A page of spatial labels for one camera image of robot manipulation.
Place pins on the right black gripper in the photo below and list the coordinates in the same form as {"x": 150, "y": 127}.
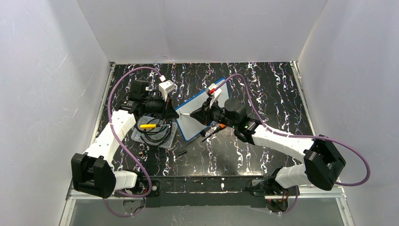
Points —
{"x": 208, "y": 112}

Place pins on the blue framed whiteboard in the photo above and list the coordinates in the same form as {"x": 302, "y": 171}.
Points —
{"x": 188, "y": 126}

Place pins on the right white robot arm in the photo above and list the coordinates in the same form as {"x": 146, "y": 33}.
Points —
{"x": 320, "y": 161}

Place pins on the black marker cap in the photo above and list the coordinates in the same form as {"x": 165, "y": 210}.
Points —
{"x": 182, "y": 153}

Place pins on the yellow handled screwdriver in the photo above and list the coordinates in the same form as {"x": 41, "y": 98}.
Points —
{"x": 152, "y": 126}

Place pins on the clear plastic box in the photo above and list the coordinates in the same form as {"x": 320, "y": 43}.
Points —
{"x": 160, "y": 137}

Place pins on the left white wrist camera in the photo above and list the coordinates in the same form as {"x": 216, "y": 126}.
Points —
{"x": 165, "y": 88}

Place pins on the orange handled screwdriver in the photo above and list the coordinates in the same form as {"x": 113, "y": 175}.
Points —
{"x": 219, "y": 128}

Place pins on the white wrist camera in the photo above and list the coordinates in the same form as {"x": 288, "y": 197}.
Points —
{"x": 214, "y": 93}
{"x": 165, "y": 88}

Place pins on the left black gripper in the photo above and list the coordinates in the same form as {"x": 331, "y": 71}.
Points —
{"x": 166, "y": 108}

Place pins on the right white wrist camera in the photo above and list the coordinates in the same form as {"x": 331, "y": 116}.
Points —
{"x": 214, "y": 93}

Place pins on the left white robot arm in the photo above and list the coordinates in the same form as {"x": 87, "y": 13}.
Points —
{"x": 91, "y": 170}

